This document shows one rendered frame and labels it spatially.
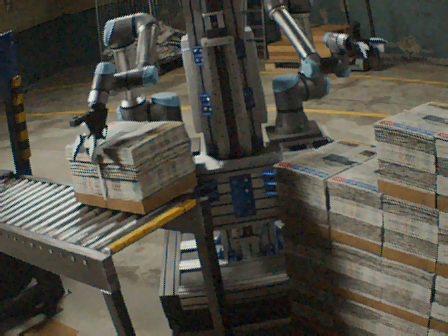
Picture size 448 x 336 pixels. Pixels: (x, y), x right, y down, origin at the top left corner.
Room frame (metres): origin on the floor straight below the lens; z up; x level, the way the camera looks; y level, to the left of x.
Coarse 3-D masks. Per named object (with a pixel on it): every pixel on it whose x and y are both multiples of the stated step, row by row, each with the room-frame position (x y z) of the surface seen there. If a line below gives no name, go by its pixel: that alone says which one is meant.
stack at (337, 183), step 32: (288, 160) 2.49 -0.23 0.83; (320, 160) 2.42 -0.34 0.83; (352, 160) 2.36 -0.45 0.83; (288, 192) 2.41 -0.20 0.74; (320, 192) 2.25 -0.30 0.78; (352, 192) 2.10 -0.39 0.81; (320, 224) 2.27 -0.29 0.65; (352, 224) 2.11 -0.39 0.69; (384, 224) 1.97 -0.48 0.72; (416, 224) 1.82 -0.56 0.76; (288, 256) 2.45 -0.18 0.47; (320, 256) 2.27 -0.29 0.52; (352, 256) 2.11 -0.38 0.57; (416, 256) 1.82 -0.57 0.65; (352, 288) 2.12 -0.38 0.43; (384, 288) 1.96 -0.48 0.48; (416, 288) 1.80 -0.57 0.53; (320, 320) 2.30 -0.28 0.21; (352, 320) 2.12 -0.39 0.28; (384, 320) 1.95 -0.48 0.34
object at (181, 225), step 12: (24, 180) 2.96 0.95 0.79; (36, 180) 2.89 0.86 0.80; (48, 180) 2.85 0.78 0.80; (60, 180) 2.81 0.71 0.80; (204, 204) 2.30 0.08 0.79; (180, 216) 2.34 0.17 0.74; (192, 216) 2.31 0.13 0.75; (204, 216) 2.29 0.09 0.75; (168, 228) 2.38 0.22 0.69; (180, 228) 2.35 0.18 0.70; (192, 228) 2.31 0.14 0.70; (204, 228) 2.28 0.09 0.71
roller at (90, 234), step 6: (114, 216) 2.26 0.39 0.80; (120, 216) 2.27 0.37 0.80; (126, 216) 2.28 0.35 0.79; (108, 222) 2.22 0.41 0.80; (114, 222) 2.23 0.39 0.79; (96, 228) 2.17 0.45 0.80; (102, 228) 2.18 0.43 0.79; (108, 228) 2.20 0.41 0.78; (84, 234) 2.13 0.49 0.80; (90, 234) 2.13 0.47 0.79; (96, 234) 2.15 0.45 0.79; (72, 240) 2.08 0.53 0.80; (78, 240) 2.08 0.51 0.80; (84, 240) 2.10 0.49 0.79
